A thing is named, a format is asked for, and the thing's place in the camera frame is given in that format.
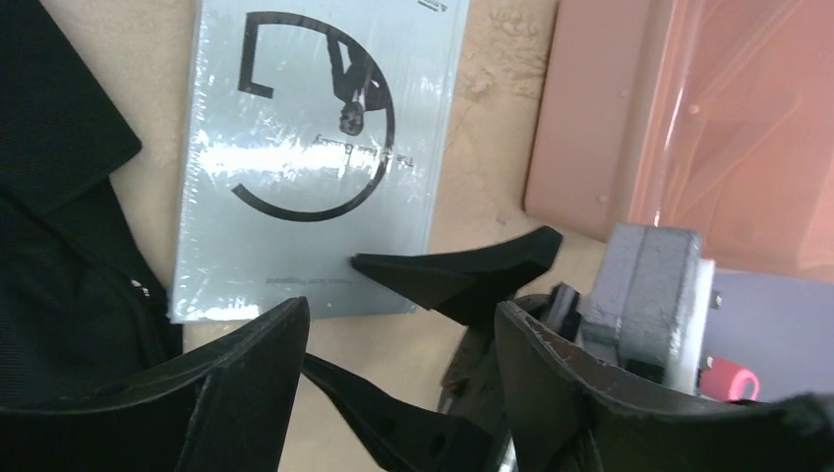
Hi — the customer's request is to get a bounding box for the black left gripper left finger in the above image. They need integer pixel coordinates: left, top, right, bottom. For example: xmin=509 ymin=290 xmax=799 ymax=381
xmin=1 ymin=297 xmax=310 ymax=471

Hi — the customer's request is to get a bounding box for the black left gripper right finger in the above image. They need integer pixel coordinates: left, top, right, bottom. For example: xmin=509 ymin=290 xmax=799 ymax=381
xmin=511 ymin=340 xmax=833 ymax=471

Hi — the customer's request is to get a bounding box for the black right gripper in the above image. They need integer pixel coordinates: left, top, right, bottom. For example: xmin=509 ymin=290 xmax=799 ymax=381
xmin=302 ymin=226 xmax=582 ymax=471

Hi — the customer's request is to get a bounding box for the black student backpack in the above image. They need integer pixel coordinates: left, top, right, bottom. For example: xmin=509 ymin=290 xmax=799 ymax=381
xmin=1 ymin=1 xmax=183 ymax=406

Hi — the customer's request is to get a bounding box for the grey thin notebook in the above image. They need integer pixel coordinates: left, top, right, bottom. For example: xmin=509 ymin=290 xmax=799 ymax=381
xmin=169 ymin=1 xmax=469 ymax=325

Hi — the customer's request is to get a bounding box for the translucent pink plastic box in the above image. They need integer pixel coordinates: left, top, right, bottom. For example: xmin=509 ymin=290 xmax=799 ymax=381
xmin=524 ymin=0 xmax=833 ymax=283

